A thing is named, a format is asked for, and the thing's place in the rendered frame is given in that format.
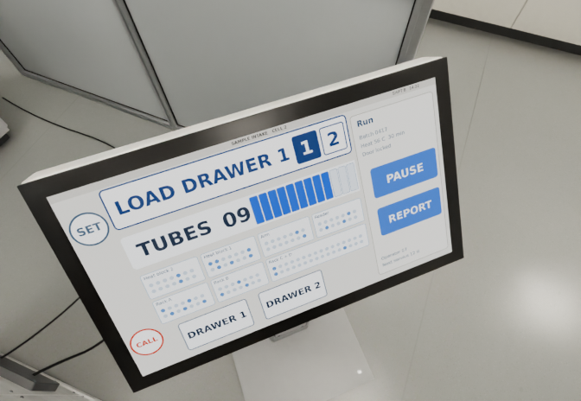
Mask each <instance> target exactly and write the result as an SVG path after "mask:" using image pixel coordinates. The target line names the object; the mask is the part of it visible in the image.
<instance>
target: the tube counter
mask: <svg viewBox="0 0 581 401"><path fill-rule="evenodd" d="M357 191H360V185H359V181H358V176H357V171H356V167H355V162H354V160H353V161H350V162H345V163H343V164H340V165H338V166H335V167H333V168H330V169H325V170H323V171H320V172H317V173H315V174H312V175H307V176H305V177H302V178H299V179H296V180H294V181H289V182H286V183H284V184H282V185H279V186H276V187H274V188H269V189H266V190H264V191H261V192H258V193H256V194H251V195H248V196H246V197H243V198H240V199H237V200H233V201H230V202H228V203H226V204H223V205H220V206H217V207H216V209H217V212H218V215H219V217H220V221H221V224H222V226H223V229H224V231H225V234H226V236H227V237H230V236H233V235H235V234H238V233H241V232H244V231H247V230H250V229H253V228H254V227H257V226H262V225H264V224H267V223H269V222H272V221H274V220H279V219H281V218H283V217H286V216H289V215H292V214H294V213H298V212H301V211H303V210H306V209H308V208H311V207H315V206H318V205H321V204H323V203H325V202H328V201H332V200H334V199H337V198H340V197H342V196H345V195H348V194H352V193H354V192H357Z"/></svg>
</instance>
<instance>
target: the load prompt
mask: <svg viewBox="0 0 581 401"><path fill-rule="evenodd" d="M351 153H353V149H352V144H351V140H350V135H349V130H348V122H347V118H346V113H344V114H342V115H339V116H336V117H333V118H328V119H325V120H323V121H320V122H317V123H313V124H309V125H306V126H304V127H300V128H297V129H295V130H290V131H286V132H284V133H281V134H278V135H276V136H273V137H268V138H265V139H262V140H259V141H256V142H253V143H249V144H246V145H243V146H239V147H237V148H234V149H231V150H226V151H223V152H221V153H218V154H215V155H211V156H207V157H204V158H202V159H199V160H195V161H192V162H188V163H185V164H182V165H179V166H176V167H174V168H171V169H165V170H163V171H160V172H157V173H155V174H151V175H147V176H144V177H141V178H137V179H135V180H132V181H128V182H124V183H121V184H118V185H116V186H113V187H110V188H105V189H102V190H99V191H97V194H98V196H99V198H100V200H101V202H102V204H103V206H104V209H105V211H106V213H107V215H108V217H109V219H110V221H111V223H112V225H113V227H114V229H115V232H118V231H121V230H124V229H126V228H129V227H132V226H136V225H139V224H142V223H144V222H147V221H150V220H153V219H156V218H159V217H162V216H164V215H167V214H170V213H174V212H177V211H180V210H183V209H185V208H188V207H192V206H195V205H198V204H201V203H203V202H206V201H210V200H213V199H216V198H219V197H221V196H224V195H227V194H231V193H234V192H237V191H240V190H242V189H245V188H249V187H252V186H255V185H258V184H260V183H263V182H266V181H270V180H273V179H276V178H278V177H281V176H284V175H288V174H291V173H294V172H297V171H299V170H302V169H306V168H309V167H312V166H315V165H317V164H320V163H323V162H327V161H330V160H333V159H336V158H338V157H341V156H345V155H348V154H351Z"/></svg>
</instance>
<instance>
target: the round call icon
mask: <svg viewBox="0 0 581 401"><path fill-rule="evenodd" d="M123 337H124V339H125V341H126V343H127V345H128V347H129V349H130V350H131V352H132V354H133V356H134V358H135V360H136V361H138V360H141V359H144V358H146V357H149V356H151V355H153V354H155V353H159V352H162V351H163V350H166V349H169V345H168V343H167V341H166V339H165V337H164V335H163V332H162V330H161V329H160V327H159V325H158V323H155V324H152V325H150V326H148V327H146V328H141V329H139V330H137V331H135V332H132V333H129V334H126V335H123Z"/></svg>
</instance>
